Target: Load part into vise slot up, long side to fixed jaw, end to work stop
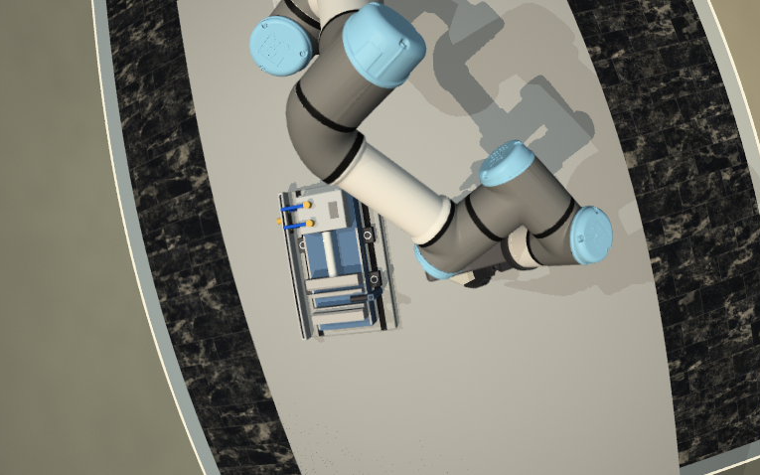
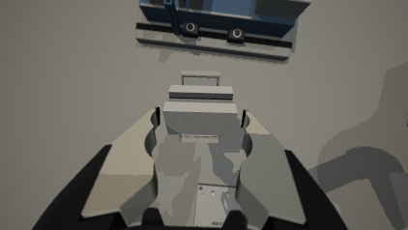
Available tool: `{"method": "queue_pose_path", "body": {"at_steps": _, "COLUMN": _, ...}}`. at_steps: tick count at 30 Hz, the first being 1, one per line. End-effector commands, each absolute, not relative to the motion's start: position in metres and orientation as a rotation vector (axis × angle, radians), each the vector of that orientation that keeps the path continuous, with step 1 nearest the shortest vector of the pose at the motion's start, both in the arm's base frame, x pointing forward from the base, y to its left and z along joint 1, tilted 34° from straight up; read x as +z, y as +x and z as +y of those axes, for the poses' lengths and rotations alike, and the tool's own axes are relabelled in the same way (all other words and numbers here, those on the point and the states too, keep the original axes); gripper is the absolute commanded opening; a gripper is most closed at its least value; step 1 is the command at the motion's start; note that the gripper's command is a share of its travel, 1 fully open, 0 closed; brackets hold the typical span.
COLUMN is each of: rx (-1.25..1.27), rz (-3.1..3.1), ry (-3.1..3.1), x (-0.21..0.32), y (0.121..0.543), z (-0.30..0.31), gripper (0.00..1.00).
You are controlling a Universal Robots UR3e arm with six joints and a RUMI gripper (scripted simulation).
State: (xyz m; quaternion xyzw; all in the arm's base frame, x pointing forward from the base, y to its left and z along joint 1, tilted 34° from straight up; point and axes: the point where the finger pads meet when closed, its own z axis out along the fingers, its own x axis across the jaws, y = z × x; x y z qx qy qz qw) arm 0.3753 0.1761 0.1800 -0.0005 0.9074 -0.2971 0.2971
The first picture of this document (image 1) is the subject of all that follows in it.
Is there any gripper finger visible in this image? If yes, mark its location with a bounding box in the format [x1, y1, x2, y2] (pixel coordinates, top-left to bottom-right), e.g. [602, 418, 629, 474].
[449, 271, 492, 288]

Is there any grey flat bar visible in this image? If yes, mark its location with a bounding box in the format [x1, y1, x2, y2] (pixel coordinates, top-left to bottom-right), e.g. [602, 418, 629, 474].
[314, 302, 367, 313]

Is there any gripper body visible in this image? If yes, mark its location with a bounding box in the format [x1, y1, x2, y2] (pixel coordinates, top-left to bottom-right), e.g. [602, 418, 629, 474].
[473, 236, 537, 277]

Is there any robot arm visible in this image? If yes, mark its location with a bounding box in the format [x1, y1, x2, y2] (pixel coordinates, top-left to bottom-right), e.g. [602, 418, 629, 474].
[249, 0, 613, 282]

